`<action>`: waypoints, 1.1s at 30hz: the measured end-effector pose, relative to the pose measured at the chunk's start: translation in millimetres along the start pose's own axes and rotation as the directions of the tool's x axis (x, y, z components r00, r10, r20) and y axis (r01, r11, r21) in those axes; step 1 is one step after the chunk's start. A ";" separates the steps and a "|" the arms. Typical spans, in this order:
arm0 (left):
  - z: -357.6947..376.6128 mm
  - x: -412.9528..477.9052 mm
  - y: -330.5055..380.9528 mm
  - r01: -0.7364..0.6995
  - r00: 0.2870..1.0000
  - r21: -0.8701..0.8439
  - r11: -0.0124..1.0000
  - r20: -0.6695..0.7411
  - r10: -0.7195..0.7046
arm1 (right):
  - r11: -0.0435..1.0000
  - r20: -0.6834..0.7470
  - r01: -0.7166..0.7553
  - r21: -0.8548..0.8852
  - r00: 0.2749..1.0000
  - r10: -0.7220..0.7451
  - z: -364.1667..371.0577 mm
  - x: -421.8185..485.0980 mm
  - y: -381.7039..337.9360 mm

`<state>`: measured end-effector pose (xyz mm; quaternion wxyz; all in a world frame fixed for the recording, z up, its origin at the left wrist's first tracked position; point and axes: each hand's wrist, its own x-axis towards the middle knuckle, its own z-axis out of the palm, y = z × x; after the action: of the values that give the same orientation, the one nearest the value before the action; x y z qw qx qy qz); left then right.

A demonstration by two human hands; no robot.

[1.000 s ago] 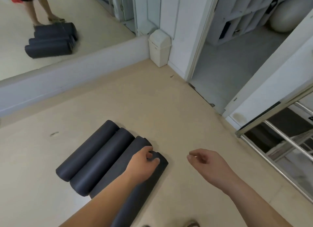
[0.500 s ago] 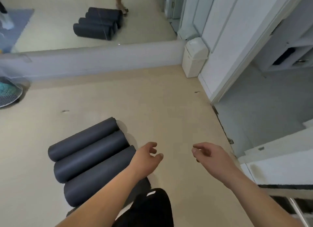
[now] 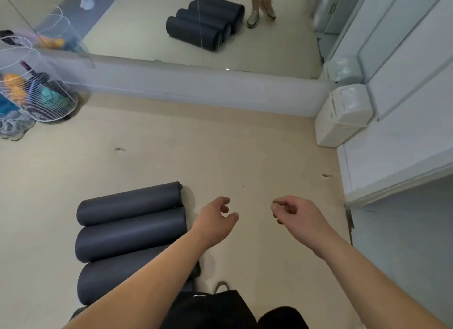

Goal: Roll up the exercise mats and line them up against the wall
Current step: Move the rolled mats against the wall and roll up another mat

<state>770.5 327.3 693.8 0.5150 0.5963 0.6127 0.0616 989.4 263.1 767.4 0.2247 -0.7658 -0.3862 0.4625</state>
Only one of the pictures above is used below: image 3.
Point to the person's right hand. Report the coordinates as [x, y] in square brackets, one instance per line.
[308, 226]

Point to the person's left hand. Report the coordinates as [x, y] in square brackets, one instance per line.
[208, 222]

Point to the person's left thumb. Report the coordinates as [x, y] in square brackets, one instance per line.
[233, 219]

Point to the person's right thumb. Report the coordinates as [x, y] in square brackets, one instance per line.
[280, 220]

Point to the person's left forearm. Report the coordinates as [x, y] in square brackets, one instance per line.
[148, 282]

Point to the person's right forearm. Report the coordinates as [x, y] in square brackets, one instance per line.
[375, 282]

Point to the person's grey shoe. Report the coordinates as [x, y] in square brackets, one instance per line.
[221, 287]

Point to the person's black shorts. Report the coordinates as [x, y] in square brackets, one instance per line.
[212, 311]

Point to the dark grey foam roller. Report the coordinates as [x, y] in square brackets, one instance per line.
[106, 277]
[127, 203]
[127, 235]

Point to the white plastic lidded bin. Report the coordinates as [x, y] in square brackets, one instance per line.
[341, 114]

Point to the white panelled cabinet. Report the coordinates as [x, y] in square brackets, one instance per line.
[407, 91]

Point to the teal ball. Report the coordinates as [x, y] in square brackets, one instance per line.
[53, 97]

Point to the grey sneaker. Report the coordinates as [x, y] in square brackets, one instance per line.
[14, 125]

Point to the blue cloth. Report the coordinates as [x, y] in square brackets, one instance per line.
[7, 105]

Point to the orange ball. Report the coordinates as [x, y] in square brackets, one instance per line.
[16, 88]

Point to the large wall mirror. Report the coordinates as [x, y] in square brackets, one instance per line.
[141, 27]

